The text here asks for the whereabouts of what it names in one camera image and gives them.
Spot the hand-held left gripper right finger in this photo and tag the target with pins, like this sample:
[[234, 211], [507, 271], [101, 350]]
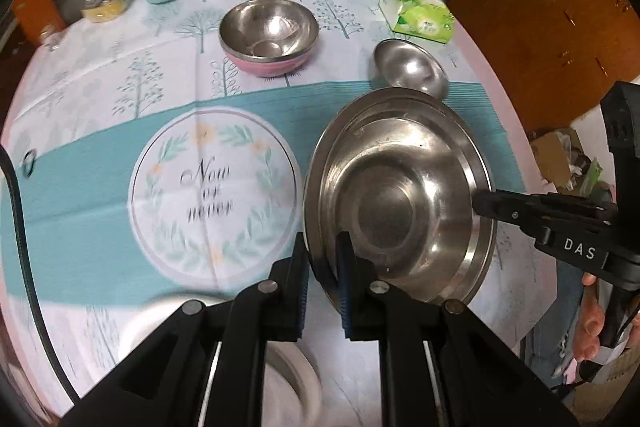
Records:
[[344, 292]]

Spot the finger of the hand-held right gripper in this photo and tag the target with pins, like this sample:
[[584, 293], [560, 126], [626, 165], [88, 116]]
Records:
[[505, 204]]

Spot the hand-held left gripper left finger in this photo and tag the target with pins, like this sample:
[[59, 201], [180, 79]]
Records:
[[301, 292]]

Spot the large white plate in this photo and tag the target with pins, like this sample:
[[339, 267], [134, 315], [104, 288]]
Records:
[[292, 367]]

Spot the large steel bowl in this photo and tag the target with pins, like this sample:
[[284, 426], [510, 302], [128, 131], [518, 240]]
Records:
[[400, 187]]

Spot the small steel bowl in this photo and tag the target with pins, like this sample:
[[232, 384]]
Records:
[[410, 67]]

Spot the pink steel-lined bowl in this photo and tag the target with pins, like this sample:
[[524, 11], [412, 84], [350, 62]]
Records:
[[260, 67]]

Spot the person's right hand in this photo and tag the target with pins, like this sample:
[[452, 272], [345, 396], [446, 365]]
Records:
[[590, 322]]

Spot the cardboard box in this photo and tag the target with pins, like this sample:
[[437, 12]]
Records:
[[555, 157]]

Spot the person's jeans leg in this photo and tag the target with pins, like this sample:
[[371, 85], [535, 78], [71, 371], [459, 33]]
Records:
[[550, 337]]

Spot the wooden shelf cabinet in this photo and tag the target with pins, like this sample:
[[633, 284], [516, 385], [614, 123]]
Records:
[[540, 7]]

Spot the green tissue pack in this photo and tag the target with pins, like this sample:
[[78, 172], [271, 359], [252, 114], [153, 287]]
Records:
[[417, 14]]

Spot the yellow sponge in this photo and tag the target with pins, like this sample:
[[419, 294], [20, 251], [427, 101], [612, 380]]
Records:
[[106, 7]]

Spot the small glass jar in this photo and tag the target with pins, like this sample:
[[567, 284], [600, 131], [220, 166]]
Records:
[[50, 35]]

